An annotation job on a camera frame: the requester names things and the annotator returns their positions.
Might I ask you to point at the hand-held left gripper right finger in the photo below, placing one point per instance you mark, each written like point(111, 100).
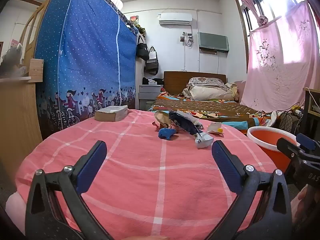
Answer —
point(225, 163)

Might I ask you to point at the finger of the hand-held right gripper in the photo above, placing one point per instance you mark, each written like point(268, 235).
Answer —
point(306, 142)
point(287, 147)

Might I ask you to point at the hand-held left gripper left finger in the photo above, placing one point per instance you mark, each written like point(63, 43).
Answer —
point(92, 165)

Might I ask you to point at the orange bucket with white rim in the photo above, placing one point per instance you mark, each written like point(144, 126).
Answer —
point(262, 143)

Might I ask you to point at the silver wrapper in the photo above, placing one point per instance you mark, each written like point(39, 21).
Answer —
point(203, 141)

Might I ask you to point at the white wrapper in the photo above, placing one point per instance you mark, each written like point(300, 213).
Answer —
point(214, 127)

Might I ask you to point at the dark blue snack bag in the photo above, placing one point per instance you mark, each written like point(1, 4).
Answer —
point(185, 123)

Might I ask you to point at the blue toy animal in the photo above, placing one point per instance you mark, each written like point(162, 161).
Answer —
point(167, 133)

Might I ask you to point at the crushed red paper cup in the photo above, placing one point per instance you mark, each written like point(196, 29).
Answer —
point(163, 119)

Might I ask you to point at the person's right hand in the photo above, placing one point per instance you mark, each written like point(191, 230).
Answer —
point(301, 203)

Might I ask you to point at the black floor fan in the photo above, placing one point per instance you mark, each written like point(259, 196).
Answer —
point(290, 123)

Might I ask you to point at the wooden desk shelf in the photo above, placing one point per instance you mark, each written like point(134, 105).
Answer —
point(311, 110)

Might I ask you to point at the yellow power strip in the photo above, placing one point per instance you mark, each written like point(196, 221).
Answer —
point(298, 110)

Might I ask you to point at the thick tan book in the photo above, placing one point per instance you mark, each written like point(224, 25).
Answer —
point(111, 113)

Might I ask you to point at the folded beige quilt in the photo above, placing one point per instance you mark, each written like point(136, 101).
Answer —
point(210, 93)

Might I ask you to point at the yellow floral cloth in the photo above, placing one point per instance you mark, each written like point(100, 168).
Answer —
point(233, 91)

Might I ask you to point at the pink board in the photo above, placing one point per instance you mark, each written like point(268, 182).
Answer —
point(240, 90)

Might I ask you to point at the pink embroidered hanging sheet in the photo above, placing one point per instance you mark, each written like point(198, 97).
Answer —
point(282, 67)

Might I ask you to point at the floral pillow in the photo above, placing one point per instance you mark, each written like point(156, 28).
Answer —
point(205, 80)

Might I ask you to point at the light wooden cabinet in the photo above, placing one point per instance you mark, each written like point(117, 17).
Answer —
point(17, 117)

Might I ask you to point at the grey nightstand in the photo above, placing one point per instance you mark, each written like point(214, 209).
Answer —
point(150, 93)

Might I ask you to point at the brown wooden headboard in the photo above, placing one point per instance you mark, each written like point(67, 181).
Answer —
point(175, 82)

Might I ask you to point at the black items on nightstand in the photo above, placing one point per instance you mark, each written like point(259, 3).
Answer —
point(158, 80)

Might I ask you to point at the blue dotted wardrobe cover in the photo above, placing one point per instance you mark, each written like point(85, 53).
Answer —
point(82, 55)

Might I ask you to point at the grey hanging tote bag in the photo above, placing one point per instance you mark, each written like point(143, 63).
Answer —
point(152, 63)

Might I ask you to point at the black hanging bag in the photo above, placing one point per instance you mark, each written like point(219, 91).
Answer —
point(142, 50)

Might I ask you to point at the grey plush toy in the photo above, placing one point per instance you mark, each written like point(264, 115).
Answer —
point(11, 60)

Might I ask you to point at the red flower decoration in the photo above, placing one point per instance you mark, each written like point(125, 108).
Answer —
point(134, 20)

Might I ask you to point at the white air conditioner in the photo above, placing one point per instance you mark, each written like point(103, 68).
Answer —
point(175, 17)

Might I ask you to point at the green covered wall unit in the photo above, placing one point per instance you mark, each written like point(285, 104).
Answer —
point(213, 41)

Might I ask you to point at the wall socket with plugs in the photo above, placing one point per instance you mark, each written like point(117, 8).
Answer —
point(187, 39)

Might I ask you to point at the wooden bunk bed frame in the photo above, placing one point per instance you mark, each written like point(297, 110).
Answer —
point(30, 37)

